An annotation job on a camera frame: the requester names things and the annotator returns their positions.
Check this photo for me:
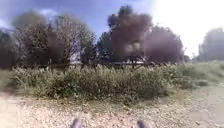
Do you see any tall weeds patch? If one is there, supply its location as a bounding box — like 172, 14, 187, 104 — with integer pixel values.
6, 61, 201, 104

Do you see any row of trees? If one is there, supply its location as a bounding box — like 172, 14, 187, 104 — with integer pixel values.
0, 4, 224, 69

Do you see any pale gravel path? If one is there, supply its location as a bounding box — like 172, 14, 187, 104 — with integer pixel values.
0, 83, 224, 128

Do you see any robot's own part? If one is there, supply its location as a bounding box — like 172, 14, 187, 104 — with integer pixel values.
136, 119, 148, 128
69, 117, 84, 128

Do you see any grass slope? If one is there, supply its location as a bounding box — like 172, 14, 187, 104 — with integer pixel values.
179, 59, 224, 88

